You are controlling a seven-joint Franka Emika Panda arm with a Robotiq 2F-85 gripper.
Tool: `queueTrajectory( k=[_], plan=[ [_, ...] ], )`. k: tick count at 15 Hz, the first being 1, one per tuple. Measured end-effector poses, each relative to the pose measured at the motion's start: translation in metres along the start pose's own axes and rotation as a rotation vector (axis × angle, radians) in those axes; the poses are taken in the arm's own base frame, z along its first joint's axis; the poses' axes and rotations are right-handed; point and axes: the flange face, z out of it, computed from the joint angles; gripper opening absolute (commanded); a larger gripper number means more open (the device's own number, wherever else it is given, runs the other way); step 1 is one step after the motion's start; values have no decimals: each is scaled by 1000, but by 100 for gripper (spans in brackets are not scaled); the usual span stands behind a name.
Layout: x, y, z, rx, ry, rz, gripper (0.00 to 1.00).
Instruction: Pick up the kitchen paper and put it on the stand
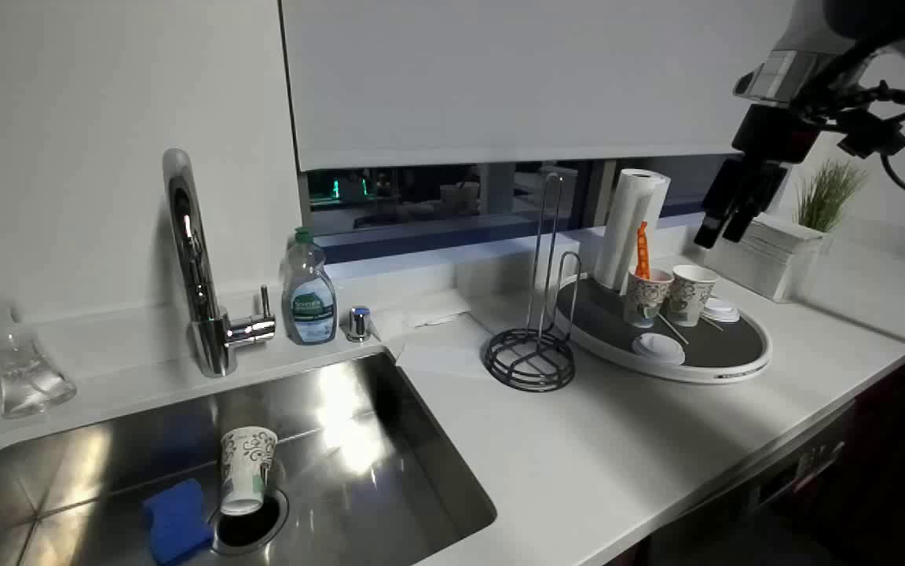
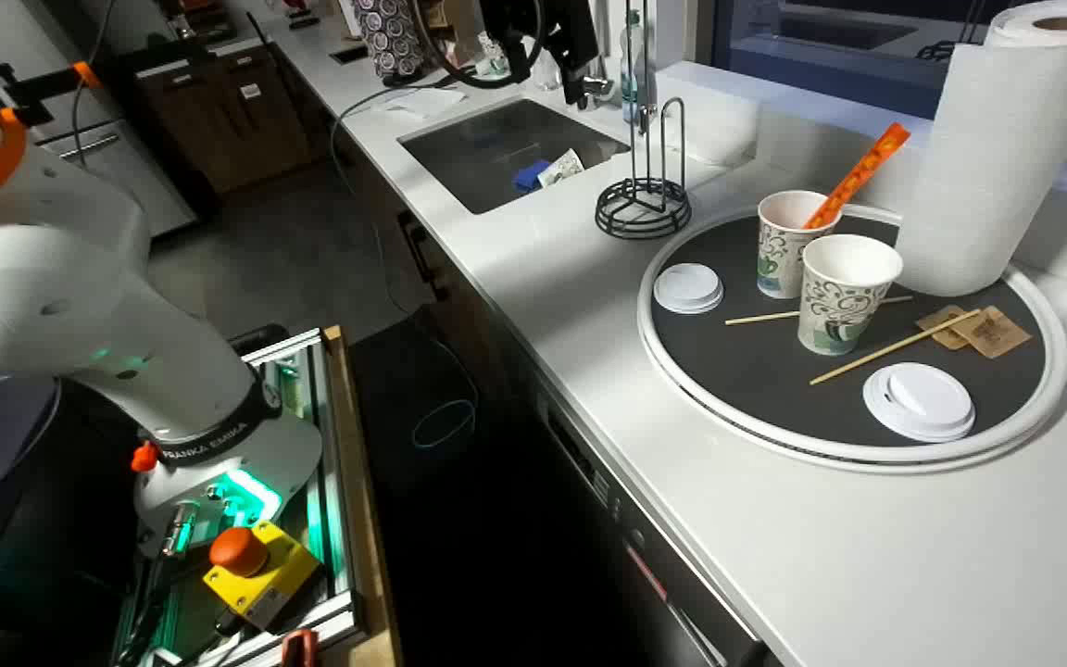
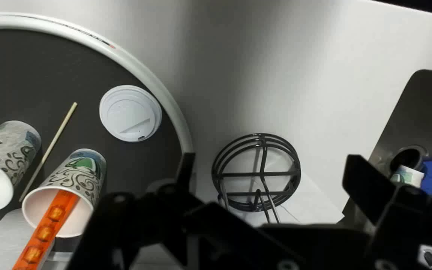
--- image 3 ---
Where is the patterned paper cup on tray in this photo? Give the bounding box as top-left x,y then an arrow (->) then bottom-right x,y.
0,120 -> 40,210

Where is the oval black tray white rim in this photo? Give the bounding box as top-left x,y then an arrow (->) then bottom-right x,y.
0,12 -> 194,237

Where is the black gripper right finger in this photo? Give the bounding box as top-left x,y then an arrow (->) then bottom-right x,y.
341,155 -> 432,270

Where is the stainless steel sink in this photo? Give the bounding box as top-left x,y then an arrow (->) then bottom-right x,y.
368,69 -> 432,198

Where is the black wire paper towel stand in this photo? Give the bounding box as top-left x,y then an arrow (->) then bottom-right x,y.
211,134 -> 301,224

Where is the wooden stir stick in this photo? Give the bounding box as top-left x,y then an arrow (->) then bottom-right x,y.
17,102 -> 77,203

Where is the white plastic cup lid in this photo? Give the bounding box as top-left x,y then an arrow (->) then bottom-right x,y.
98,84 -> 161,143

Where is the patterned paper cup with orange tool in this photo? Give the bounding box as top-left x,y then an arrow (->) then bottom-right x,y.
20,149 -> 106,239

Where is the patterned paper cup in sink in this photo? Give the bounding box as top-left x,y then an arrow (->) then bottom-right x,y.
391,165 -> 424,188

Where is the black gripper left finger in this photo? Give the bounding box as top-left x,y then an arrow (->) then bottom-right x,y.
65,152 -> 296,270

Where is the orange plastic tool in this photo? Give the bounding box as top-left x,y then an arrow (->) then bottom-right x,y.
11,191 -> 79,270

